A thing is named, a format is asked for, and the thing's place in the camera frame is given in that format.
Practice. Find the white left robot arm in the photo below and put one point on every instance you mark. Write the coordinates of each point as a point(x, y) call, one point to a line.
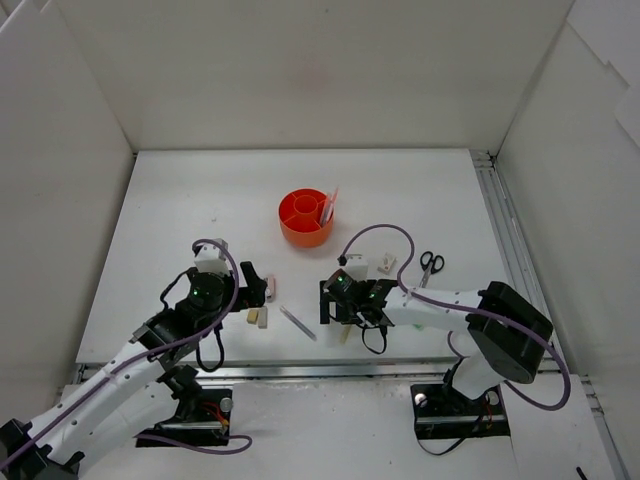
point(142, 386)

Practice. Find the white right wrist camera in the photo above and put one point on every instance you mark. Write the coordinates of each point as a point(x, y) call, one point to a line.
point(355, 265)

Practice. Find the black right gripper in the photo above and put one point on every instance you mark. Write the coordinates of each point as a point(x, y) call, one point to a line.
point(329, 304)

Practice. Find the small tan eraser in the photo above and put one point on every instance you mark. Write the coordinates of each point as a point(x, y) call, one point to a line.
point(253, 316)

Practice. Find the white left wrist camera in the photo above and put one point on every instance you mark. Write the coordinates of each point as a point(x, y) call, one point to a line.
point(209, 258)

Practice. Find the purple clear gel pen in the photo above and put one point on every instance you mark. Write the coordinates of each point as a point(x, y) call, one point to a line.
point(298, 323)

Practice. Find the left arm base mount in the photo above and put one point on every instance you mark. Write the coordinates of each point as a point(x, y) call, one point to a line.
point(198, 419)

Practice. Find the long beige eraser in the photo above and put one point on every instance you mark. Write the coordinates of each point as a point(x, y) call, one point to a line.
point(262, 318)

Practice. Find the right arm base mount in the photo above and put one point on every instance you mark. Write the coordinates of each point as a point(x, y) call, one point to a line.
point(443, 419)

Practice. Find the white wrapped eraser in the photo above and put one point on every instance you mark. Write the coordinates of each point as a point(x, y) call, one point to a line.
point(387, 263)

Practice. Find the orange highlighter pen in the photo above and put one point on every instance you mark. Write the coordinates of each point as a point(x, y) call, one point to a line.
point(331, 203)

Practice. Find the pink white mini stapler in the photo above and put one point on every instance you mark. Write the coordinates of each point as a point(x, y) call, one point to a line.
point(270, 291)

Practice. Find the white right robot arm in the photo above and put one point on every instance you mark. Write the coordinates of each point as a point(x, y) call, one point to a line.
point(510, 334)

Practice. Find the yellow clear gel pen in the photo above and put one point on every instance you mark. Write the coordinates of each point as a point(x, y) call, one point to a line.
point(345, 335)

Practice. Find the orange round compartment container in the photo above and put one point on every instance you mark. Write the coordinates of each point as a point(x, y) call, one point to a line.
point(300, 213)

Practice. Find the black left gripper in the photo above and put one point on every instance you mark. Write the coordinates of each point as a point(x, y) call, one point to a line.
point(249, 288)

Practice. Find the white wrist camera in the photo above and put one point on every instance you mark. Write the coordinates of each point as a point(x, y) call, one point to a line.
point(209, 258)
point(355, 265)

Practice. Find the aluminium front rail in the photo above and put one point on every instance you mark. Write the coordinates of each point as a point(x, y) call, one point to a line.
point(349, 369)

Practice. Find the blue clear gel pen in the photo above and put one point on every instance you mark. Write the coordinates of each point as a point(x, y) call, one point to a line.
point(323, 220)

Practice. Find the black handled scissors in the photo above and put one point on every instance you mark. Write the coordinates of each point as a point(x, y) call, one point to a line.
point(431, 264)

